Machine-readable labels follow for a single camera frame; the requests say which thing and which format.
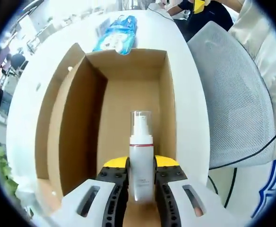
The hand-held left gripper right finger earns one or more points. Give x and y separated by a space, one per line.
171 194

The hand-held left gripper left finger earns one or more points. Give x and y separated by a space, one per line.
112 194

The white pump bottle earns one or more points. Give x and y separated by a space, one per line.
141 165

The blue wet wipes soft pack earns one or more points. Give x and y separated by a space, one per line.
112 42

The brown cardboard shoe box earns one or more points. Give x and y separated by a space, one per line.
133 89

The blue floral soft pack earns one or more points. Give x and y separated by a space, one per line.
127 23

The person's dark clothing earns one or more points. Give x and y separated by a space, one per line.
213 16

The person's light jacket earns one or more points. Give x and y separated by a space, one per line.
265 54

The grey mesh office chair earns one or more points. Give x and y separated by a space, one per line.
235 99

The green potted plant white pot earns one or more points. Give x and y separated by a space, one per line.
4 165

